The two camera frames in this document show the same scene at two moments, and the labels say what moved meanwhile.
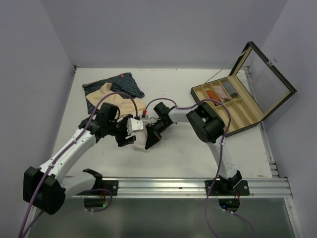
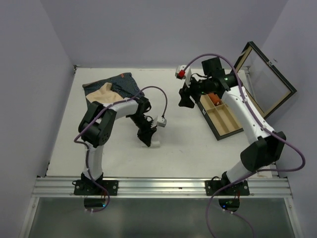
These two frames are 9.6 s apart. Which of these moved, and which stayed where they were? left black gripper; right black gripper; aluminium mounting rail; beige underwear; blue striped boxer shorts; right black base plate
Moved: right black gripper; left black gripper
Stayed: beige underwear; right black base plate; blue striped boxer shorts; aluminium mounting rail
